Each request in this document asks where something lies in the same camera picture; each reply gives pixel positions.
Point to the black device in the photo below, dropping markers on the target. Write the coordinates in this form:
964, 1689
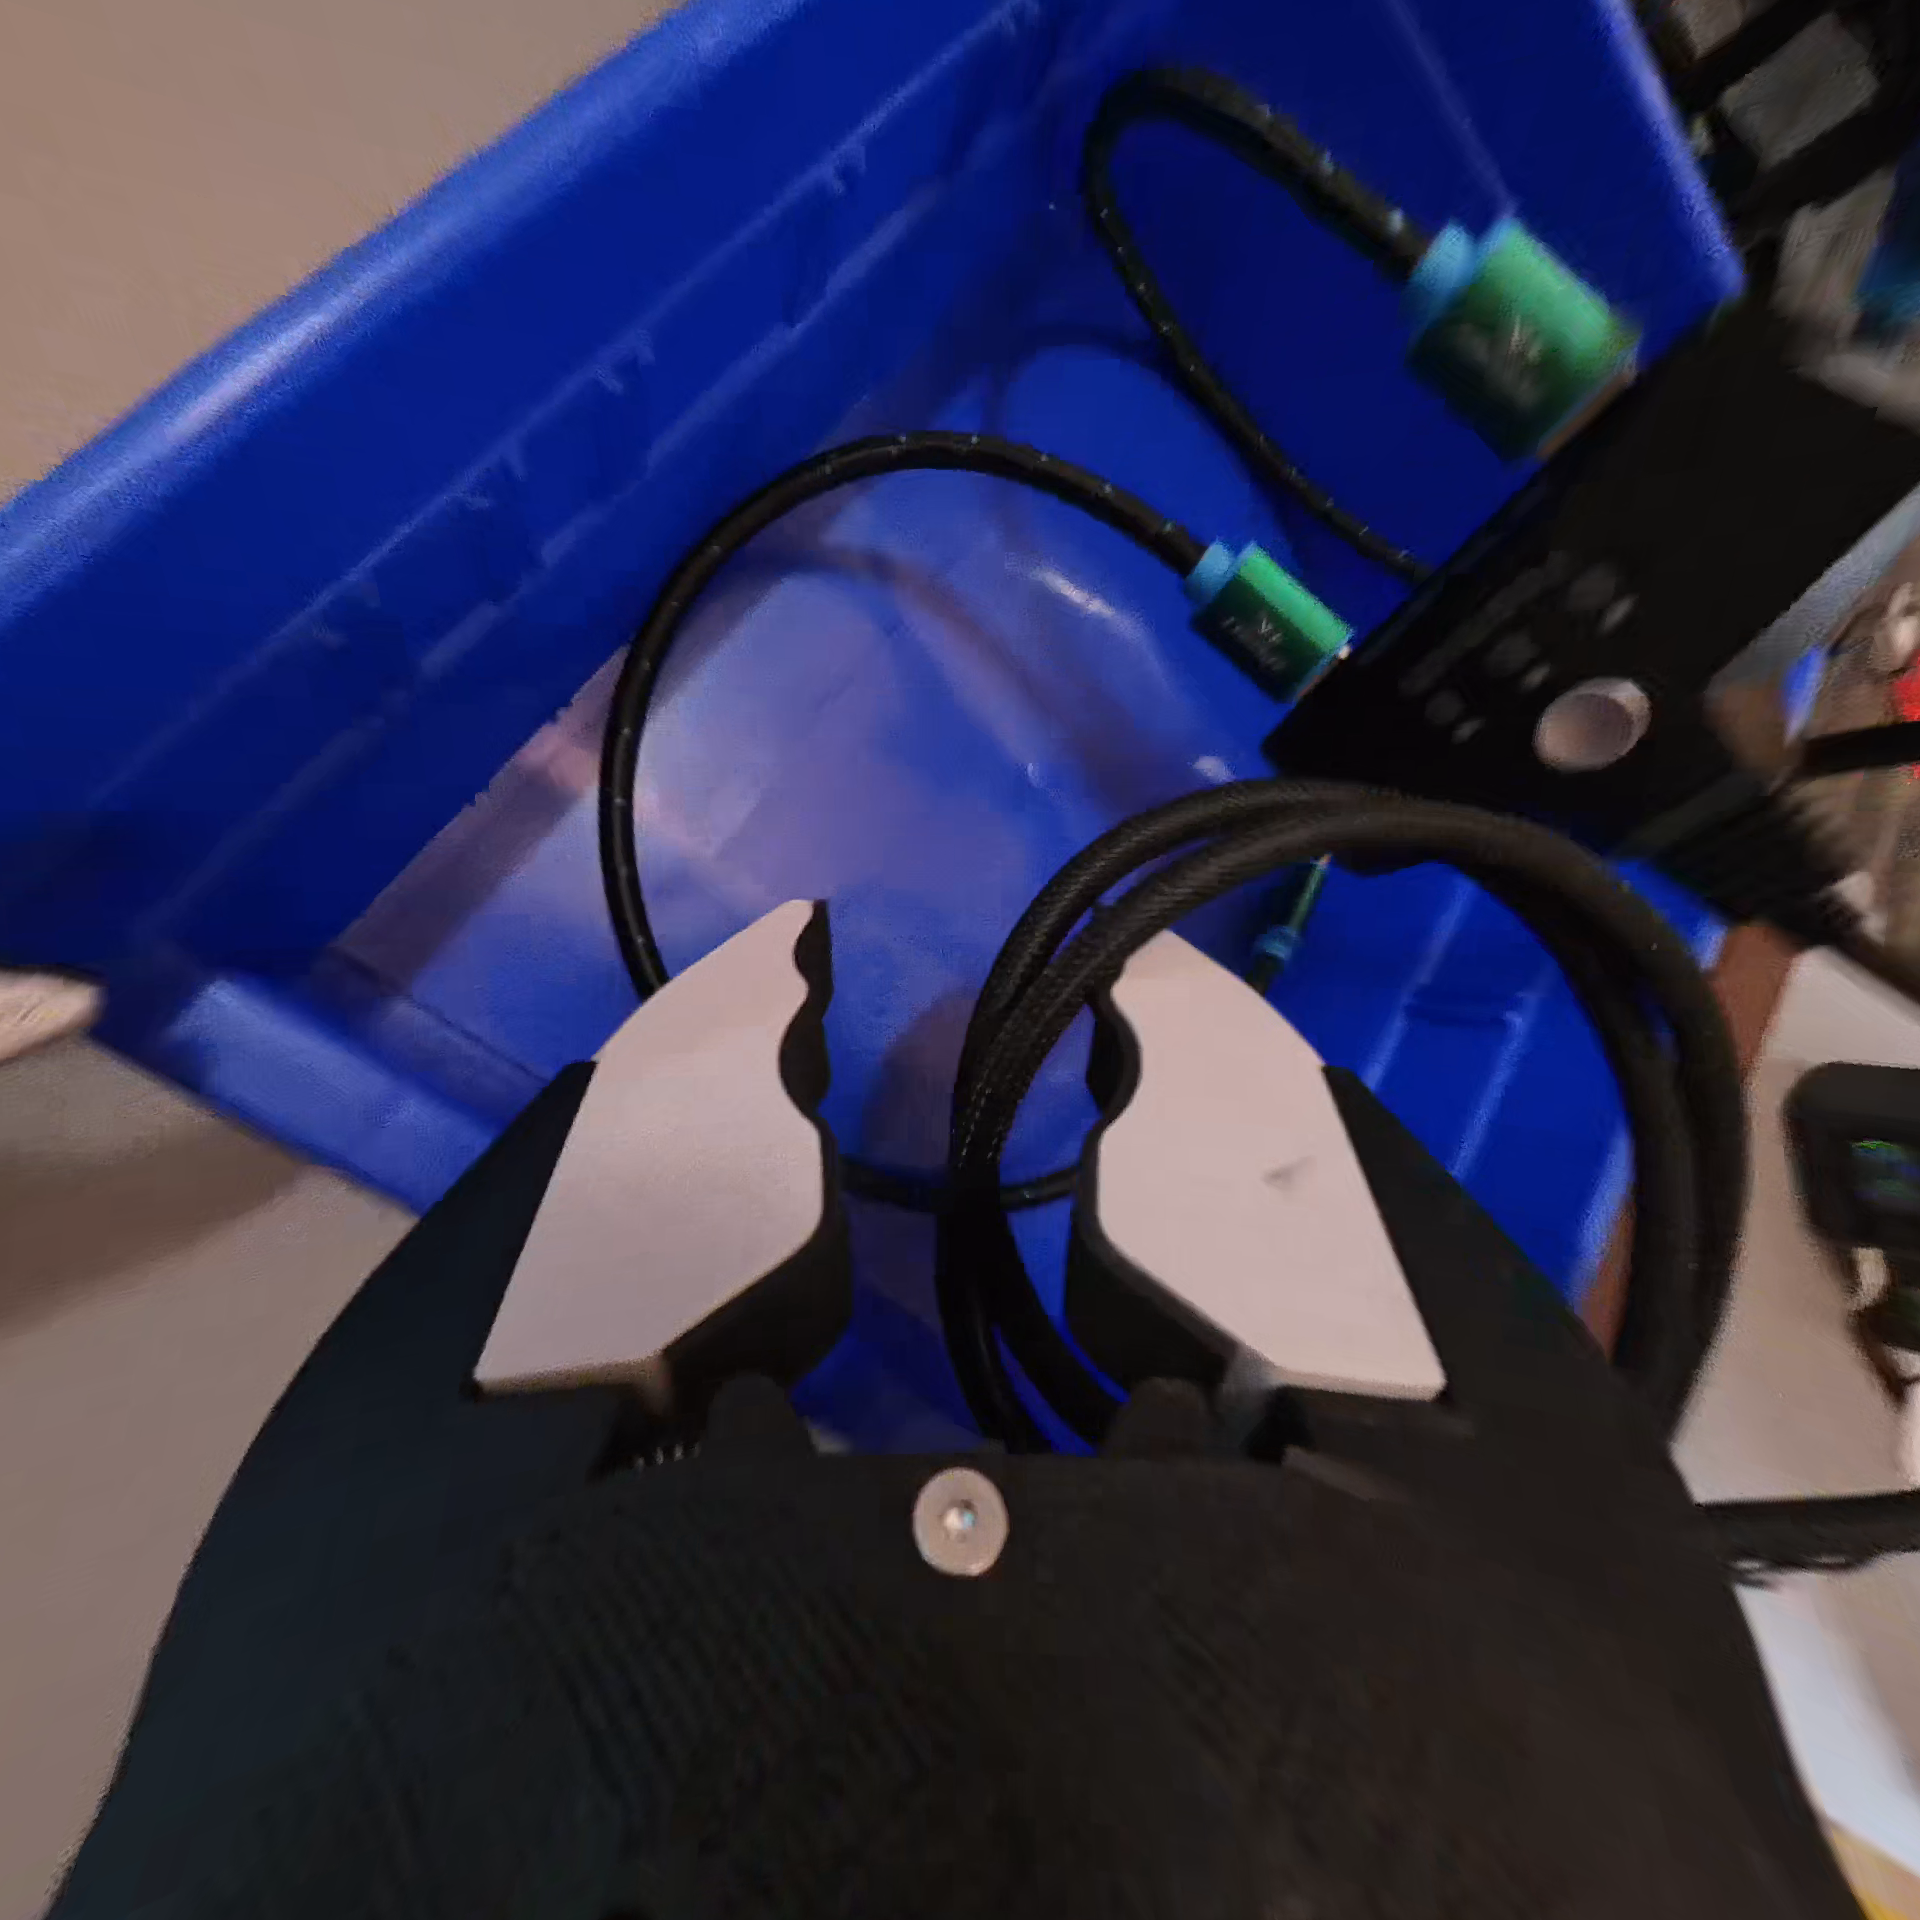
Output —
1845, 1172

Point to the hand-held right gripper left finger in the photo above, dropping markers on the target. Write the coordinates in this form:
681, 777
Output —
660, 1172

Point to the black video switch box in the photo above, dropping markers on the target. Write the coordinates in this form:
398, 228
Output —
1724, 572

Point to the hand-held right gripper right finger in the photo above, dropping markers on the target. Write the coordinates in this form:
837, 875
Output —
1273, 1246

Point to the blue plastic bin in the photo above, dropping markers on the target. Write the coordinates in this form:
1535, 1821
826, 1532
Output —
453, 523

